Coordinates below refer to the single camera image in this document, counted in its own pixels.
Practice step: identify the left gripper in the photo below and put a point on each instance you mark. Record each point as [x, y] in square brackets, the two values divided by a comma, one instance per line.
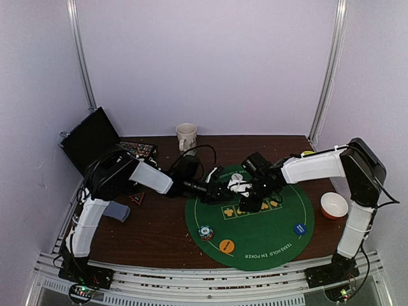
[213, 192]

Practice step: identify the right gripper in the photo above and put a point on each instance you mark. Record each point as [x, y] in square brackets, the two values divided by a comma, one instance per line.
[252, 194]

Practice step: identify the white dealer button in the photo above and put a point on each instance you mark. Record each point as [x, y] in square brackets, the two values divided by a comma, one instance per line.
[237, 177]

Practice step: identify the poker chip stack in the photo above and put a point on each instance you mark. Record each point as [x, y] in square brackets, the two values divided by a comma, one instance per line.
[205, 232]

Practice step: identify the blue small blind button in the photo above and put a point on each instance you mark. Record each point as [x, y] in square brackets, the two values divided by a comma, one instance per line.
[300, 229]

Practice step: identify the orange big blind button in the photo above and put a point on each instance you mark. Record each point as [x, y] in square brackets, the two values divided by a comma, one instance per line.
[227, 246]

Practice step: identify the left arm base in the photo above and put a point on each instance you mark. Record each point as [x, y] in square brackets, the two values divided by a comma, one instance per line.
[87, 275]

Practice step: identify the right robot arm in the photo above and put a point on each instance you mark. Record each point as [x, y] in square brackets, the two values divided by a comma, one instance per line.
[364, 172]

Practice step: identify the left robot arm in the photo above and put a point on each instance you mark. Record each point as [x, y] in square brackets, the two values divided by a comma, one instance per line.
[108, 176]

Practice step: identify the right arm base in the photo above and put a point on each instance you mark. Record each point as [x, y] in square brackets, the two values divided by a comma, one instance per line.
[339, 269]

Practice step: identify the beige ceramic mug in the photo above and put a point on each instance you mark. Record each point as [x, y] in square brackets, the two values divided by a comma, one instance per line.
[187, 135]

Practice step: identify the yellow-green plastic bowl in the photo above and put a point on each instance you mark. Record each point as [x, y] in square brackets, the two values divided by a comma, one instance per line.
[307, 152]

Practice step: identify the red black triangle button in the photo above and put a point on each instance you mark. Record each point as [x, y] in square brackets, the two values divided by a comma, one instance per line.
[137, 198]

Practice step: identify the round green poker mat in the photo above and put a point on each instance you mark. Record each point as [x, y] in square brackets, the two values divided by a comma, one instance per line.
[263, 240]

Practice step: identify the white orange bowl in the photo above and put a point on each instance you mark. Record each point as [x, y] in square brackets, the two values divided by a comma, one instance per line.
[333, 206]

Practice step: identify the black poker chip case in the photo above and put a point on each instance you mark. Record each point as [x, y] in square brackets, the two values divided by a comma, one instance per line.
[94, 136]

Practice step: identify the aluminium front rail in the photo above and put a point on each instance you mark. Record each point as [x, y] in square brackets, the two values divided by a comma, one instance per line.
[285, 285]

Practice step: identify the right aluminium frame post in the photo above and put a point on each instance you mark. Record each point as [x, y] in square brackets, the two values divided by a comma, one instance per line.
[329, 76]

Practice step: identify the aluminium frame post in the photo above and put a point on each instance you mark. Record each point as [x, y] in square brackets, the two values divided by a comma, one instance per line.
[84, 72]
[329, 76]

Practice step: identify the left aluminium frame post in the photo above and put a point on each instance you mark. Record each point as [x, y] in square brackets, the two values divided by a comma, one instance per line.
[84, 72]

